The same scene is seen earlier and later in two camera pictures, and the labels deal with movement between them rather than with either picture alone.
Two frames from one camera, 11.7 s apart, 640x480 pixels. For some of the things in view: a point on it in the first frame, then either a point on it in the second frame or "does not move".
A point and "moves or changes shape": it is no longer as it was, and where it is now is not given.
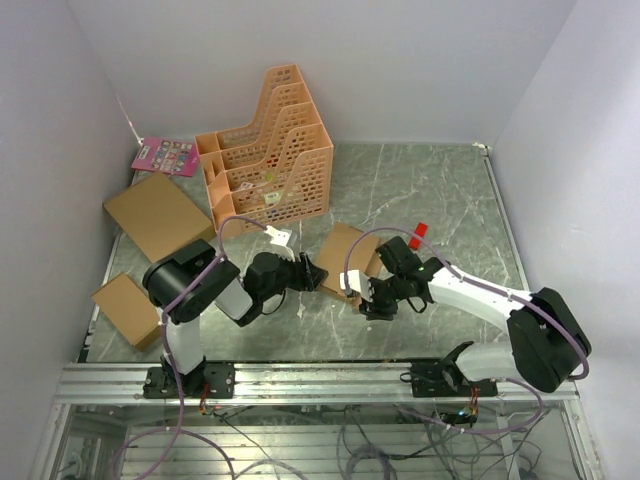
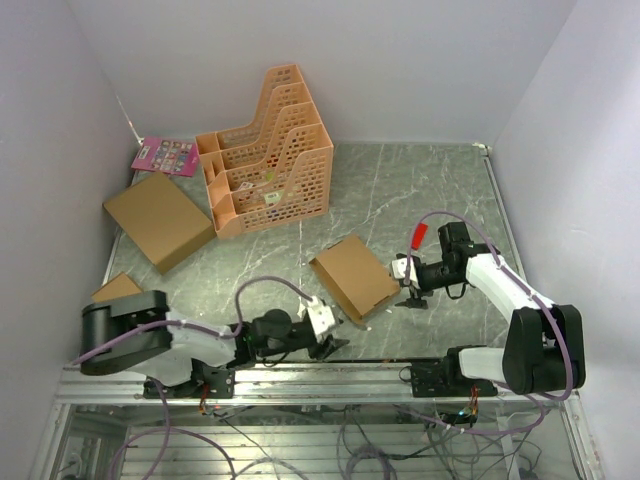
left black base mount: (204, 381) does not move
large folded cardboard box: (160, 219) does not move
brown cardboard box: (363, 256) moves or changes shape
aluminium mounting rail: (98, 383) does not move
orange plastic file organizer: (279, 171) does not move
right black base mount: (440, 377) does not move
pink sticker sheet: (176, 157) does not move
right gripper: (374, 309) -> (416, 294)
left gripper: (308, 276) -> (321, 351)
